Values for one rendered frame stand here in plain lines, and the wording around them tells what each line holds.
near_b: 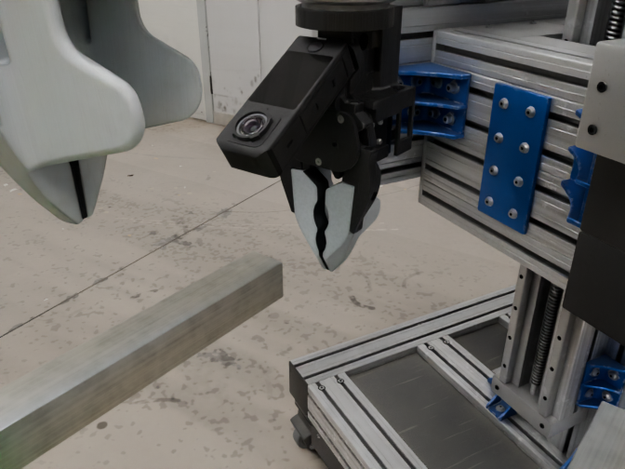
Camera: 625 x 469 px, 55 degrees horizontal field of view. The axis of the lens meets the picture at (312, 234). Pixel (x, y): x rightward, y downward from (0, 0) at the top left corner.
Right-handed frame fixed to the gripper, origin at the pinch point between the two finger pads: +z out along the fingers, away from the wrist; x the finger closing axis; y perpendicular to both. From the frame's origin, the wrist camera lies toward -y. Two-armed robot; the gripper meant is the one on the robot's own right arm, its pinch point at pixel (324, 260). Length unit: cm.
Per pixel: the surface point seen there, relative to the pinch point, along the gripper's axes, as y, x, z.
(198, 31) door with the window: 206, 250, 29
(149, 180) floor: 123, 198, 83
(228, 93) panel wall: 208, 230, 63
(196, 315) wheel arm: -15.2, -1.5, -3.3
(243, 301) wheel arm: -11.1, -1.5, -2.3
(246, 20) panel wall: 209, 214, 21
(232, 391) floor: 45, 64, 83
